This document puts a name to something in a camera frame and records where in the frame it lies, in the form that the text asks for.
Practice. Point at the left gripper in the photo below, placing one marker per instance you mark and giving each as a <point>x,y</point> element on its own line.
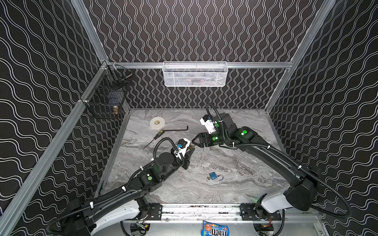
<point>186,155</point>

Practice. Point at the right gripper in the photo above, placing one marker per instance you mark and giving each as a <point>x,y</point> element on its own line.
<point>205,139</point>

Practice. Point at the blue padlock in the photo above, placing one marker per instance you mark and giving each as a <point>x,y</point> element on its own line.
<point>214,176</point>

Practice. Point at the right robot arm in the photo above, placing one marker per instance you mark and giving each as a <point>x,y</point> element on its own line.
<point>303,182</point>

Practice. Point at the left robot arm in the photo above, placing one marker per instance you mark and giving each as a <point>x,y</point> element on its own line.
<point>128,202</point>

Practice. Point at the black hex key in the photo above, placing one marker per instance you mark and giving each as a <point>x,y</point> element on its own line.
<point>175,130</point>

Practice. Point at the yellow black screwdriver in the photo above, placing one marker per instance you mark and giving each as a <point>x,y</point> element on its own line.
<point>159,134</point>

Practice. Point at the white tape roll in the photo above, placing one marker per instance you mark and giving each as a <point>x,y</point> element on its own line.
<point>157,123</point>

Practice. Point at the M&M's candy bag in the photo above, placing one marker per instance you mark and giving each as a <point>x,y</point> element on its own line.
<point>214,229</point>

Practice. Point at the brass item in basket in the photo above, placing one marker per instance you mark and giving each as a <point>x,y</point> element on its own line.
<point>115,110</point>

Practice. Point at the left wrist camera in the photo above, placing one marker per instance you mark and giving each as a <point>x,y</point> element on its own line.
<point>182,146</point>

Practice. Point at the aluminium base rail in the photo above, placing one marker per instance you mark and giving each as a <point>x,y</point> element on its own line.
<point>222,213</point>

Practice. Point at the white wire mesh basket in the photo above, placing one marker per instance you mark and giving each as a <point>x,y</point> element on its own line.
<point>195,73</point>

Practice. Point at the black wire basket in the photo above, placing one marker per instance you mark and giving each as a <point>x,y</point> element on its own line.
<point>110,90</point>

